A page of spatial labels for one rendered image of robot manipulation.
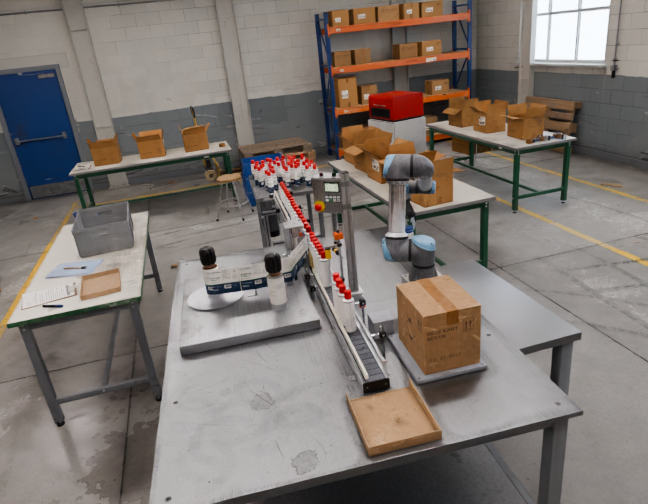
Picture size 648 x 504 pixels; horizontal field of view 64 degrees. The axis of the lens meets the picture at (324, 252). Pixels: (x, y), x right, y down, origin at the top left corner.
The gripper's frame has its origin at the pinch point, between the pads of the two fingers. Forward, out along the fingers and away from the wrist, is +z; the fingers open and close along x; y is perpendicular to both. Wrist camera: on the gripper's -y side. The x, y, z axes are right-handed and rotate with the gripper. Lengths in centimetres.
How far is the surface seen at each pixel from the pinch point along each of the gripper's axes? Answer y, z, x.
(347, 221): -31, -25, 47
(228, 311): -30, 12, 115
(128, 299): 31, 20, 170
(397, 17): 647, -130, -287
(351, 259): -30, -3, 46
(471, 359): -117, 12, 27
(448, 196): 93, 17, -79
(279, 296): -42, 4, 89
